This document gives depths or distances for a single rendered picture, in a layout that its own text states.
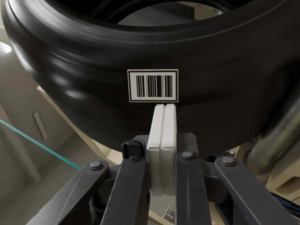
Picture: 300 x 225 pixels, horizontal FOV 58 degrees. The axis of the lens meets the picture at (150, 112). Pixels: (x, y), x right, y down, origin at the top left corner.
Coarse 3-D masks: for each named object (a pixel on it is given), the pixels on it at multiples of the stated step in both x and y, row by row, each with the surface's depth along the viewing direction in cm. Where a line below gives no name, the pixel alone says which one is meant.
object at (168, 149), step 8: (168, 104) 20; (168, 112) 18; (168, 120) 17; (168, 128) 16; (176, 128) 19; (168, 136) 15; (168, 144) 14; (168, 152) 14; (176, 152) 14; (168, 160) 14; (168, 168) 14; (168, 176) 14; (168, 184) 14; (168, 192) 14
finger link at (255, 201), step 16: (224, 160) 12; (224, 176) 11; (240, 176) 11; (240, 192) 10; (256, 192) 10; (224, 208) 12; (240, 208) 10; (256, 208) 9; (272, 208) 9; (240, 224) 10; (256, 224) 9; (272, 224) 9; (288, 224) 9
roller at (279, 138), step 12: (288, 96) 37; (288, 108) 37; (276, 120) 42; (288, 120) 39; (264, 132) 48; (276, 132) 43; (288, 132) 41; (264, 144) 49; (276, 144) 46; (252, 156) 57; (264, 156) 52; (276, 156) 52; (252, 168) 60; (264, 168) 59
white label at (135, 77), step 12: (132, 72) 32; (144, 72) 32; (156, 72) 31; (168, 72) 31; (132, 84) 32; (144, 84) 32; (156, 84) 32; (168, 84) 32; (132, 96) 33; (144, 96) 33; (156, 96) 33; (168, 96) 32
